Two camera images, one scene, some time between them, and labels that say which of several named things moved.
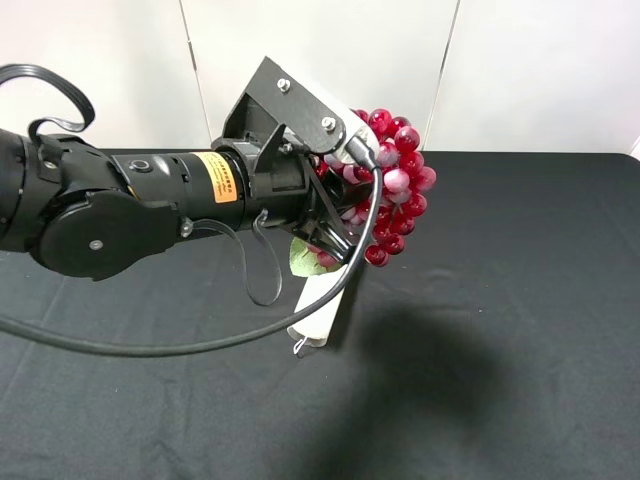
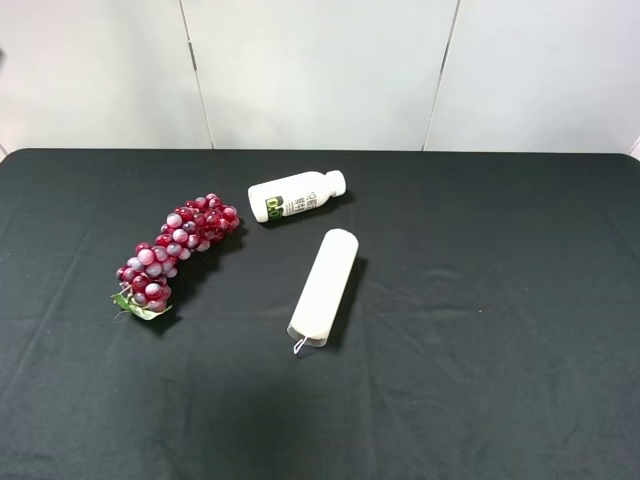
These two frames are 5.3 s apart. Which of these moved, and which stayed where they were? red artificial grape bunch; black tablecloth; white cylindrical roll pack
Moved: red artificial grape bunch
Stayed: white cylindrical roll pack; black tablecloth
